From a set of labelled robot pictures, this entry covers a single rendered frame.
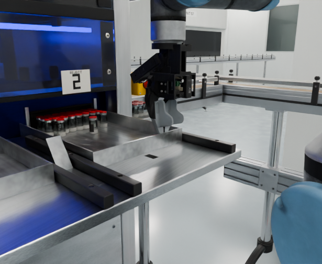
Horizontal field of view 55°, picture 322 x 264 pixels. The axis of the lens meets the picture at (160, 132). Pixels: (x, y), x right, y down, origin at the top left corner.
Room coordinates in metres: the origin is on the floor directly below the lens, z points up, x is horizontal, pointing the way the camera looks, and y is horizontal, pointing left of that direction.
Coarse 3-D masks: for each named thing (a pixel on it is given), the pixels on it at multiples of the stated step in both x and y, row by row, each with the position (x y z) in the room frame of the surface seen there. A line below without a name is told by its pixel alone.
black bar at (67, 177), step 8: (16, 144) 0.65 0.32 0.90; (32, 152) 0.59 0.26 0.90; (56, 168) 0.51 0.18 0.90; (56, 176) 0.49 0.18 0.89; (64, 176) 0.47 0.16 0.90; (72, 176) 0.47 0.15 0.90; (64, 184) 0.47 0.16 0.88; (72, 184) 0.45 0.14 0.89; (80, 184) 0.44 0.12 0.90; (88, 184) 0.44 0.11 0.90; (80, 192) 0.44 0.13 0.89; (88, 192) 0.42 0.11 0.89; (96, 192) 0.41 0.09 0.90; (104, 192) 0.41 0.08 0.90; (96, 200) 0.41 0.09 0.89; (104, 200) 0.40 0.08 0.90; (112, 200) 0.41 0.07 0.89; (104, 208) 0.40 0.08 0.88
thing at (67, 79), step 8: (64, 72) 0.80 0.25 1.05; (72, 72) 0.81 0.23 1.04; (80, 72) 0.83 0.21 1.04; (88, 72) 0.85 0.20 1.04; (64, 80) 0.80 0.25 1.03; (72, 80) 0.81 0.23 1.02; (80, 80) 0.83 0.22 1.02; (88, 80) 0.85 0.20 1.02; (64, 88) 0.79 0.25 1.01; (72, 88) 0.81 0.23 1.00; (88, 88) 0.85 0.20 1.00
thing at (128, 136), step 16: (112, 112) 0.93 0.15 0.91; (32, 128) 0.73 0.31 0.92; (112, 128) 0.86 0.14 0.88; (128, 128) 0.86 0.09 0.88; (144, 128) 0.82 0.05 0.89; (176, 128) 0.74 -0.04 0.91; (64, 144) 0.62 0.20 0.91; (80, 144) 0.70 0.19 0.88; (96, 144) 0.70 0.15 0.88; (112, 144) 0.70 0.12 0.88; (128, 144) 0.61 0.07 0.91; (144, 144) 0.64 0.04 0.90; (160, 144) 0.68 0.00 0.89; (96, 160) 0.55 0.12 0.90; (112, 160) 0.58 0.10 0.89
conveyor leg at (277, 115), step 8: (272, 112) 1.41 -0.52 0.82; (280, 112) 1.38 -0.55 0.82; (272, 120) 1.40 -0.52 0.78; (280, 120) 1.38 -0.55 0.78; (272, 128) 1.39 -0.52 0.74; (280, 128) 1.38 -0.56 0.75; (272, 136) 1.39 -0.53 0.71; (280, 136) 1.38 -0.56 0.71; (272, 144) 1.39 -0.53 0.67; (280, 144) 1.39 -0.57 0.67; (272, 152) 1.38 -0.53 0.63; (272, 160) 1.38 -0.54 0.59; (272, 168) 1.38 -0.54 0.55; (264, 200) 1.40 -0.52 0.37; (272, 200) 1.38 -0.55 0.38; (264, 208) 1.39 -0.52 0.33; (264, 216) 1.39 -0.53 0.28; (264, 224) 1.39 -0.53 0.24; (264, 232) 1.38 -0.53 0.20; (264, 240) 1.38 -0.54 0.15
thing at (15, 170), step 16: (0, 144) 0.65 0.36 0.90; (0, 160) 0.59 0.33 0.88; (16, 160) 0.59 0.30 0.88; (32, 160) 0.54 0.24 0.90; (0, 176) 0.51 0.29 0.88; (16, 176) 0.45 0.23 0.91; (32, 176) 0.46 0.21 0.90; (48, 176) 0.48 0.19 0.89; (0, 192) 0.43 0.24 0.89; (16, 192) 0.44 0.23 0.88
